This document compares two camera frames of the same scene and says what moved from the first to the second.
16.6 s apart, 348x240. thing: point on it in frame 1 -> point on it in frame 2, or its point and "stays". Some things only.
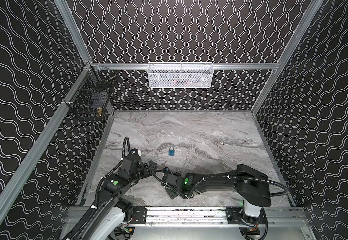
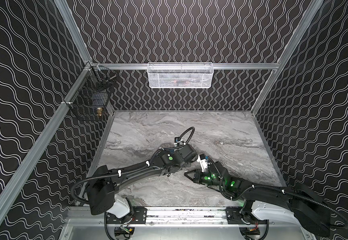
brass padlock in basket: [99, 111] stays
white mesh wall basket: [180, 75] stays
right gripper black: [169, 179] -> [198, 176]
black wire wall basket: [89, 100] stays
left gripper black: [147, 169] -> [184, 153]
